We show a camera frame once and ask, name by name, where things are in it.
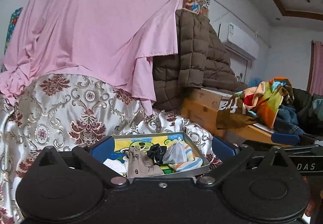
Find beige burlap drawstring pouch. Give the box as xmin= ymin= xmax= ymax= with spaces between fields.
xmin=126 ymin=147 xmax=164 ymax=178

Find pink window curtain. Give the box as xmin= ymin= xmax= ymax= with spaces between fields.
xmin=307 ymin=41 xmax=323 ymax=95

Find striped pastel sock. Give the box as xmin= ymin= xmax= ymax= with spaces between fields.
xmin=169 ymin=144 xmax=203 ymax=172

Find teal patterned wall poster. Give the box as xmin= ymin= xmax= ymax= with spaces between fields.
xmin=4 ymin=7 xmax=23 ymax=54

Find colourful printed cloth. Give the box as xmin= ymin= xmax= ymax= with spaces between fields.
xmin=216 ymin=77 xmax=294 ymax=129

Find dark blue denim clothes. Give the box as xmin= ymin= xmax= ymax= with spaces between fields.
xmin=274 ymin=88 xmax=322 ymax=137

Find brown quilted jacket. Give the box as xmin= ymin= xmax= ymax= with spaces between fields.
xmin=153 ymin=9 xmax=247 ymax=111

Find floral satin bed cover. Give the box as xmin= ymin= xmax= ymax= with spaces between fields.
xmin=1 ymin=74 xmax=220 ymax=223

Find white wall air conditioner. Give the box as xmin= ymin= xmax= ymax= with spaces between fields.
xmin=219 ymin=22 xmax=259 ymax=61

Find cartoon printed metal tray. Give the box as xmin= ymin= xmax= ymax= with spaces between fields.
xmin=103 ymin=132 xmax=209 ymax=178

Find clear plastic bag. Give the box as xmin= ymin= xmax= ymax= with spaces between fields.
xmin=162 ymin=140 xmax=187 ymax=164

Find black hair scrunchie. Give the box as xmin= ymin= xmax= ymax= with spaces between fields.
xmin=147 ymin=144 xmax=167 ymax=164

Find pink hanging sheet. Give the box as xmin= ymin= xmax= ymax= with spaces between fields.
xmin=1 ymin=0 xmax=182 ymax=115

